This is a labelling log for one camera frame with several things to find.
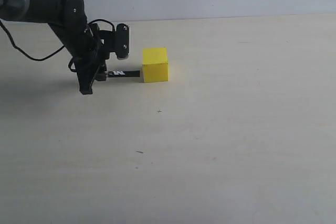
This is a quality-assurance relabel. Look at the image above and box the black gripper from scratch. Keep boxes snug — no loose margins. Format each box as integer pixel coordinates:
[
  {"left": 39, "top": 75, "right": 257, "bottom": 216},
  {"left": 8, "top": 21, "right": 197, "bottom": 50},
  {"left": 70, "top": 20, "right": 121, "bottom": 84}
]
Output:
[{"left": 68, "top": 23, "right": 116, "bottom": 95}]

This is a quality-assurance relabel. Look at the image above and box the black and white marker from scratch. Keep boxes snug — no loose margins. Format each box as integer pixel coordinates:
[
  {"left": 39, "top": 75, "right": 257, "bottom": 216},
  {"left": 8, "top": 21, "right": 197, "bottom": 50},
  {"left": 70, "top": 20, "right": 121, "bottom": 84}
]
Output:
[{"left": 105, "top": 70, "right": 141, "bottom": 78}]

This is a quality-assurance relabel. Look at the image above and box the yellow cube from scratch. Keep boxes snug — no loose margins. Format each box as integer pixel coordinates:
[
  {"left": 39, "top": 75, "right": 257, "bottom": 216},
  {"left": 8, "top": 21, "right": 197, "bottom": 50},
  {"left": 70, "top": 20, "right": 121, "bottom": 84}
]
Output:
[{"left": 142, "top": 48, "right": 169, "bottom": 83}]

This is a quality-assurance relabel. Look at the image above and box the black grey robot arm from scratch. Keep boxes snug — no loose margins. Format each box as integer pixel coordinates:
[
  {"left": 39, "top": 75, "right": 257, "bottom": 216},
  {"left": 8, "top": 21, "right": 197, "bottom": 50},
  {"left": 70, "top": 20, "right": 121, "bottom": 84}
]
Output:
[{"left": 1, "top": 0, "right": 109, "bottom": 95}]

